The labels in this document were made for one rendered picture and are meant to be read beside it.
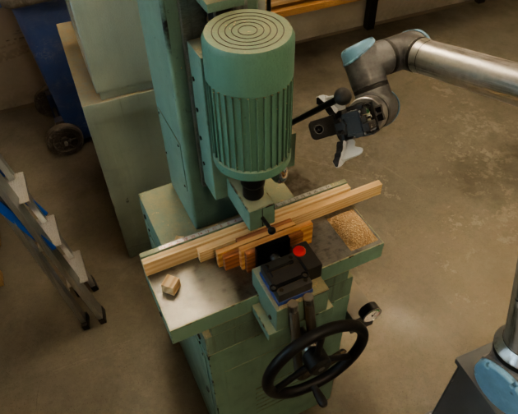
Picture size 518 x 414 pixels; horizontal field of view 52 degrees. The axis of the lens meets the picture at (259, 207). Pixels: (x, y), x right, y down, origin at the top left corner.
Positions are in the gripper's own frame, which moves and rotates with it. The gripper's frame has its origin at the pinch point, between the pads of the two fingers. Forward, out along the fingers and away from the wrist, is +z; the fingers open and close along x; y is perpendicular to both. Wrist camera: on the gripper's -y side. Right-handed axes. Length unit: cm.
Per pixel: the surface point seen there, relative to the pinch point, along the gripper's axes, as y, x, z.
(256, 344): -40, 52, -7
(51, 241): -122, 14, -16
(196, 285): -41, 28, 7
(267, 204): -20.6, 13.3, -3.5
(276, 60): 2.2, -15.9, 15.5
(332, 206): -16.0, 22.1, -27.9
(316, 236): -19.1, 27.5, -20.1
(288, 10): -87, -59, -189
